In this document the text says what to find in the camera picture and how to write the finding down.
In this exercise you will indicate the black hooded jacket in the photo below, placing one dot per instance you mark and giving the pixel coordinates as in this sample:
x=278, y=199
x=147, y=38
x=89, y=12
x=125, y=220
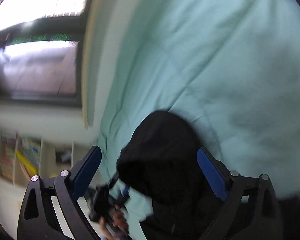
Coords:
x=160, y=161

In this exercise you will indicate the mint green bed quilt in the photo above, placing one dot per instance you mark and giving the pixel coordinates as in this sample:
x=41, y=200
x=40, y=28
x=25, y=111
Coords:
x=231, y=68

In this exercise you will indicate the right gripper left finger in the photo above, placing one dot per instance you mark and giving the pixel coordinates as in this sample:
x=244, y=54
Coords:
x=37, y=218

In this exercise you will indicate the dark framed window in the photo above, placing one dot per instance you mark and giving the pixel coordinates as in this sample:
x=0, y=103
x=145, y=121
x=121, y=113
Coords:
x=41, y=49

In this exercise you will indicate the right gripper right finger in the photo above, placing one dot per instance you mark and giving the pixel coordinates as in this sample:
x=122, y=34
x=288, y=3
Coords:
x=250, y=208

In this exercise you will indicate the person's left hand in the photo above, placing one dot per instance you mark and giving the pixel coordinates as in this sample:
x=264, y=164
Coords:
x=118, y=221

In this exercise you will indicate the white bookshelf with books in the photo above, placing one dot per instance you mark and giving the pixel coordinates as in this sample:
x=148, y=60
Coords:
x=23, y=157

